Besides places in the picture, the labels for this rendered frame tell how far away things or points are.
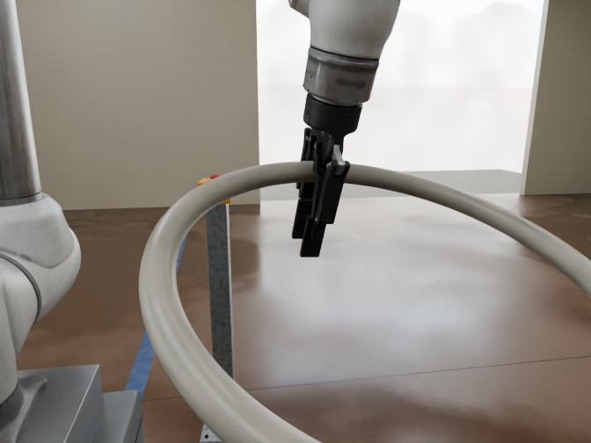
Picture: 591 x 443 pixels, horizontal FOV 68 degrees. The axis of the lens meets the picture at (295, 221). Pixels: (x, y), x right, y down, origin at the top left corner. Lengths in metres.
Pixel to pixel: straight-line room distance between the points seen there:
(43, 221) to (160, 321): 0.50
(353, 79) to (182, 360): 0.37
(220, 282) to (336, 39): 1.32
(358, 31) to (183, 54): 6.02
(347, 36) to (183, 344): 0.37
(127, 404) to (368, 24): 0.75
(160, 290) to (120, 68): 6.29
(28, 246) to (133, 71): 5.85
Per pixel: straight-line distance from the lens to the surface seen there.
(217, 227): 1.66
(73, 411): 0.78
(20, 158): 0.80
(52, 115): 6.82
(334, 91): 0.54
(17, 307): 0.74
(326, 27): 0.54
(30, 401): 0.81
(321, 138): 0.60
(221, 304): 1.77
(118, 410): 0.92
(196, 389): 0.29
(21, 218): 0.80
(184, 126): 6.47
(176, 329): 0.32
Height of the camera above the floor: 1.32
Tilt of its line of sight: 14 degrees down
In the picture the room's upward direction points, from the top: straight up
